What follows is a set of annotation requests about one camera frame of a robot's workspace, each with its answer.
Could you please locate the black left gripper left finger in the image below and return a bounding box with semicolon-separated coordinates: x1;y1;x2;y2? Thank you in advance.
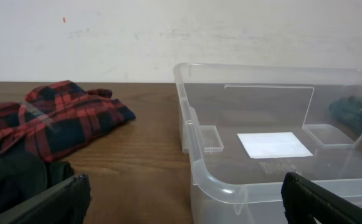
0;174;91;224

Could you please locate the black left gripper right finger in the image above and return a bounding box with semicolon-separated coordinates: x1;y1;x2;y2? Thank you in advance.
281;172;362;224

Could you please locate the dark green garment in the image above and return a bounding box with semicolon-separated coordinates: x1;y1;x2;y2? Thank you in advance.
329;96;362;136

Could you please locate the white label in container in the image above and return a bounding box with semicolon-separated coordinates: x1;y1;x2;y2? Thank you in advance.
237;132;313;159

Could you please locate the clear plastic storage container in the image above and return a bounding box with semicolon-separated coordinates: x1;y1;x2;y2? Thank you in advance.
174;63;362;223

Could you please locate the black crumpled garment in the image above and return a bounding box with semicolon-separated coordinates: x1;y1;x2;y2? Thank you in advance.
0;152;74;214

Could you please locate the red plaid flannel shirt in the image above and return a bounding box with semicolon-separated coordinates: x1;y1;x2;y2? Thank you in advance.
0;80;136;162

